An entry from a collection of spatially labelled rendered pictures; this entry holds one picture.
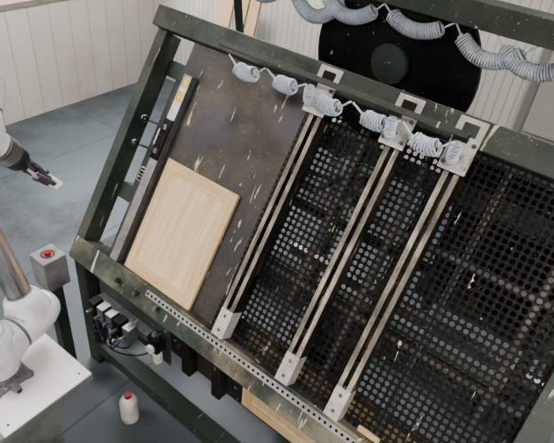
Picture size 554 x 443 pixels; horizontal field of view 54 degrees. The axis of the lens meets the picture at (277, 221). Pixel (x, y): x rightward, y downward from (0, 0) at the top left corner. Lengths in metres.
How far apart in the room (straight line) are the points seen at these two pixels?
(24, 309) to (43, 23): 4.02
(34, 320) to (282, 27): 4.00
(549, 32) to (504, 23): 0.16
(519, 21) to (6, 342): 2.27
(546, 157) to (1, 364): 2.08
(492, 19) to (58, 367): 2.22
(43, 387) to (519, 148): 2.00
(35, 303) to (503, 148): 1.86
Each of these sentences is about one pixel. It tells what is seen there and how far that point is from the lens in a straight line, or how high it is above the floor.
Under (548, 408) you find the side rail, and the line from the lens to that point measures 1.99.
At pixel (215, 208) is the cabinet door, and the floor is 1.28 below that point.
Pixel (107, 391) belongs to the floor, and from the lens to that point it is 3.37.
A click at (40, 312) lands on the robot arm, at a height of 0.98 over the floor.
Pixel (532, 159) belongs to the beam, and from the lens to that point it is 1.93.
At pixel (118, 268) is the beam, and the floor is 0.89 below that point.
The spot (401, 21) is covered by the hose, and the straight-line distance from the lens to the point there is 2.47.
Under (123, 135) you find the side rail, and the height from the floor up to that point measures 1.38.
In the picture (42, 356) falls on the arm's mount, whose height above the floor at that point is 0.76.
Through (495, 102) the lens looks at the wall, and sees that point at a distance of 4.80.
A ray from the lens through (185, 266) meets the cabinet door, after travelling 2.50.
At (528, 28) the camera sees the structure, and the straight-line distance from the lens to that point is 2.31.
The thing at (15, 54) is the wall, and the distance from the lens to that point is 5.94.
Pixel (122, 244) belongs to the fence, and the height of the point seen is 0.98.
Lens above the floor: 2.69
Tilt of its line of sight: 36 degrees down
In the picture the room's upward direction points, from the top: 7 degrees clockwise
